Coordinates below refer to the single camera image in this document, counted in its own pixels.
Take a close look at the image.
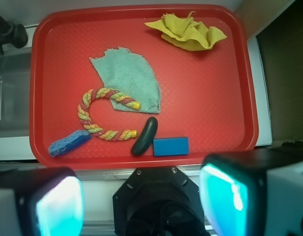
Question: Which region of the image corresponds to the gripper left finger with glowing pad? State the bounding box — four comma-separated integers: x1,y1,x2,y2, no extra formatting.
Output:
0,168,84,236

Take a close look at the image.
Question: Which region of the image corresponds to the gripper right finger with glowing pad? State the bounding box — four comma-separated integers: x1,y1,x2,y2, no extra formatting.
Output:
199,147,303,236

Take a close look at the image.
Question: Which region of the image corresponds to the teal green cloth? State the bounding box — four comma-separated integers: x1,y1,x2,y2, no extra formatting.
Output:
89,47,162,114

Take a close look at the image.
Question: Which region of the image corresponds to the yellow cloth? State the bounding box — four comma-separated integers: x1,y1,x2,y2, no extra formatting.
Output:
145,11,227,52

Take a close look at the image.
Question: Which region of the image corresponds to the blue sponge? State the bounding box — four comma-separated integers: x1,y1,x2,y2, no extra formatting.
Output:
48,130,92,157

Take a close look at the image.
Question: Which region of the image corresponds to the blue rectangular block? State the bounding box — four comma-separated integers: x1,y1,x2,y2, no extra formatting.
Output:
153,137,189,157

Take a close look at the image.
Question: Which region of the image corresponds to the dark green cucumber toy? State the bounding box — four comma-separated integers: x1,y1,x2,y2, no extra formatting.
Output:
131,117,158,156

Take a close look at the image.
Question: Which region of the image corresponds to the metal sink basin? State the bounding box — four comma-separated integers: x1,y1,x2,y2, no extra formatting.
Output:
0,52,31,138

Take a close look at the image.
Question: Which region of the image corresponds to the red plastic tray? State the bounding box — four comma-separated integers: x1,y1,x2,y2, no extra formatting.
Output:
29,4,258,170

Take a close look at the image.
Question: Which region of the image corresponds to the black faucet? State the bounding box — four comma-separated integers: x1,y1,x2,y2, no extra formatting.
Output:
0,15,28,56

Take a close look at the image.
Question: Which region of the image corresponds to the multicolour twisted rope toy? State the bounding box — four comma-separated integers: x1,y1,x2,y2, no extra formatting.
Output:
78,88,141,142

